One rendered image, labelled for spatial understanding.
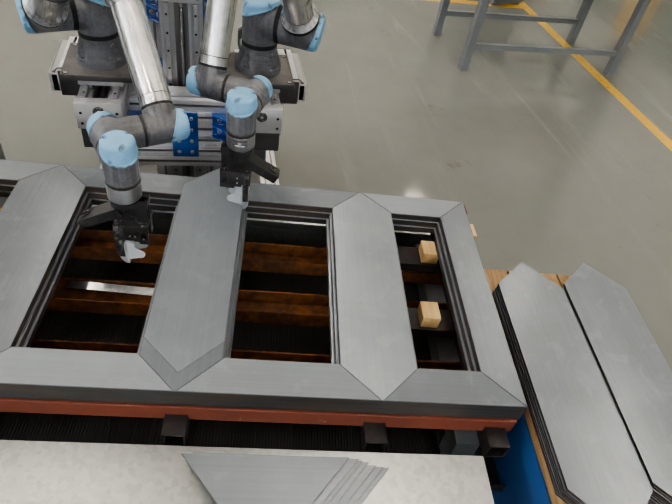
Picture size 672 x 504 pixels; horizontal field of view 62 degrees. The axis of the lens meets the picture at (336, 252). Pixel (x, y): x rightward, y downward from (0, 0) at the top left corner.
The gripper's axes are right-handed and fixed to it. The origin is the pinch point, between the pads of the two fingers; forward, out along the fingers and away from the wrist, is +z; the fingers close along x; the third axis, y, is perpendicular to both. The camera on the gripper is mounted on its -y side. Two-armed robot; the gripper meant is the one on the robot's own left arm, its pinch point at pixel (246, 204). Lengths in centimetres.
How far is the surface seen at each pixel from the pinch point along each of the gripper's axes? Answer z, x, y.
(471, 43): 65, -304, -156
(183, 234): 0.7, 13.8, 15.7
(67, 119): 87, -172, 115
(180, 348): 1, 51, 11
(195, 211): 0.7, 3.9, 13.9
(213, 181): 0.6, -10.6, 10.6
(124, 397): 4, 62, 21
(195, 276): 0.7, 29.0, 10.4
